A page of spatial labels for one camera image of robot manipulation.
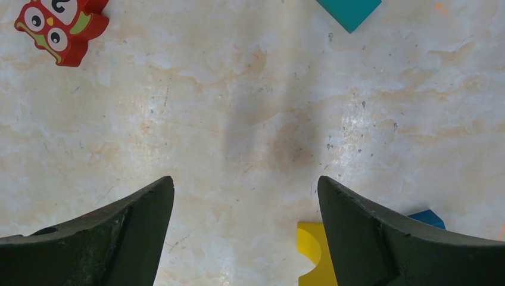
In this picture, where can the blue lego brick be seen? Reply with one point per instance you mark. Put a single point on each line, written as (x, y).
(428, 217)

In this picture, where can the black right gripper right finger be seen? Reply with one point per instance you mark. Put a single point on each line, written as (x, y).
(371, 244)

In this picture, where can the teal block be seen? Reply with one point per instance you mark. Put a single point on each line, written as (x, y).
(350, 14)

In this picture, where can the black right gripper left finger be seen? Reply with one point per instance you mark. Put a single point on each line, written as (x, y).
(118, 244)

